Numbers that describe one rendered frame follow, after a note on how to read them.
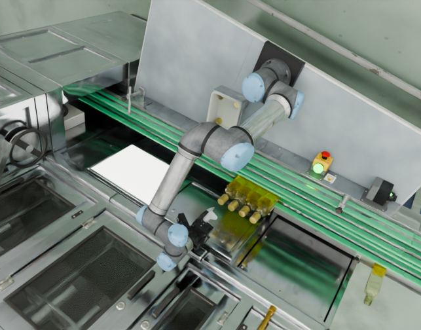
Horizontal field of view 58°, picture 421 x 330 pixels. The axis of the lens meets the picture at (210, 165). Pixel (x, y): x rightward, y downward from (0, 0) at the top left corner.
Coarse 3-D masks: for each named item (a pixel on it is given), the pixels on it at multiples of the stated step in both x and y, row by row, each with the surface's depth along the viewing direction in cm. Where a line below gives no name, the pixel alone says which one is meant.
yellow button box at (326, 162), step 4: (316, 156) 177; (320, 156) 177; (316, 160) 176; (320, 160) 175; (324, 160) 175; (328, 160) 176; (332, 160) 178; (312, 164) 178; (324, 164) 175; (328, 164) 174; (312, 168) 179; (324, 168) 176; (328, 168) 180; (324, 172) 177
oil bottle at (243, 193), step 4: (248, 180) 187; (244, 184) 184; (248, 184) 184; (252, 184) 185; (256, 184) 185; (240, 188) 181; (244, 188) 182; (248, 188) 182; (252, 188) 182; (236, 192) 179; (240, 192) 178; (244, 192) 179; (248, 192) 179; (236, 196) 178; (240, 196) 177; (244, 196) 177; (244, 200) 178
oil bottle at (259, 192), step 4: (256, 188) 183; (260, 188) 183; (252, 192) 179; (256, 192) 180; (260, 192) 180; (264, 192) 181; (248, 196) 177; (252, 196) 177; (256, 196) 178; (260, 196) 178; (248, 200) 175; (252, 200) 175; (256, 200) 175; (260, 200) 178; (252, 204) 175; (256, 204) 175; (252, 208) 176
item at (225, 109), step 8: (216, 96) 194; (224, 96) 187; (216, 104) 198; (224, 104) 198; (232, 104) 195; (240, 104) 185; (208, 112) 197; (216, 112) 202; (224, 112) 200; (232, 112) 197; (208, 120) 200; (224, 120) 203; (232, 120) 200
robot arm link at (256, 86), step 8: (256, 72) 159; (264, 72) 159; (272, 72) 162; (248, 80) 156; (256, 80) 154; (264, 80) 155; (272, 80) 156; (248, 88) 158; (256, 88) 155; (264, 88) 154; (248, 96) 160; (256, 96) 157; (264, 96) 156
